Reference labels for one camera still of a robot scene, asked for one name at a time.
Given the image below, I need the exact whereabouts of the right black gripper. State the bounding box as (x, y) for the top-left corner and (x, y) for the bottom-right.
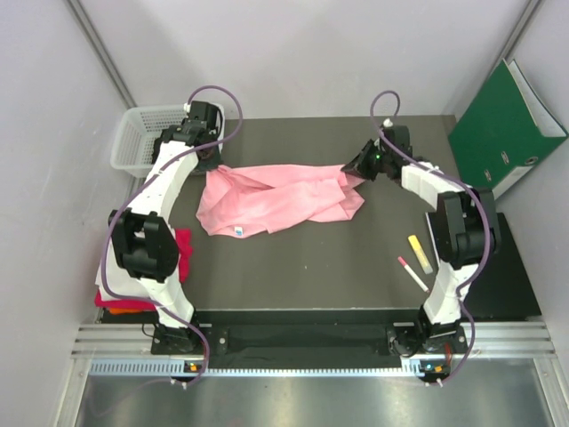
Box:
(341, 140), (391, 182)

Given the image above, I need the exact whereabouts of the pink t shirt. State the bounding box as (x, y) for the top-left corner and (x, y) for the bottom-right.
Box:
(196, 165), (365, 238)

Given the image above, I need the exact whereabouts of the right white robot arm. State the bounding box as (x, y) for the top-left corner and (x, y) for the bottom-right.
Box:
(341, 120), (501, 357)

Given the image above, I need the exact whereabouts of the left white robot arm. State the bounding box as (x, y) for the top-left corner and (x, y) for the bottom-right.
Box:
(98, 101), (225, 354)

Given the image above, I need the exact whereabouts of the white plastic basket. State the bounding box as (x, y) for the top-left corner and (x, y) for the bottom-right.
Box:
(109, 102), (227, 178)

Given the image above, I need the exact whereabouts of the yellow highlighter pen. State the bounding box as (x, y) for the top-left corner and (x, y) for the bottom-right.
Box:
(407, 235), (433, 274)

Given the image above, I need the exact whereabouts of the pink white marker pen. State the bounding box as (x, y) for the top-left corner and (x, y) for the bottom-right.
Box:
(397, 256), (430, 294)

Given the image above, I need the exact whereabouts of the red folded t shirt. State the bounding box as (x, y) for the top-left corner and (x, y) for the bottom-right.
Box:
(94, 229), (193, 311)

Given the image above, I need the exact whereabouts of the white folded t shirt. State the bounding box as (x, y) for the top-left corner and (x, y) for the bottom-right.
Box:
(95, 244), (148, 301)

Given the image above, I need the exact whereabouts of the orange folded t shirt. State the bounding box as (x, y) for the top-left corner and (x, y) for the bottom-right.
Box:
(107, 307), (145, 316)

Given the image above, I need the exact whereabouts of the green ring binder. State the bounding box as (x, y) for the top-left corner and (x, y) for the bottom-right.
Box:
(449, 60), (568, 198)

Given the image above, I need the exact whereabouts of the grey slotted cable duct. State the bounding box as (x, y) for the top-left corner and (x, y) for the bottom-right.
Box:
(90, 359), (444, 378)

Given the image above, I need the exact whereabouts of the aluminium frame rail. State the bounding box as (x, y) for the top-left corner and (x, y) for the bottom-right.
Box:
(71, 321), (556, 359)

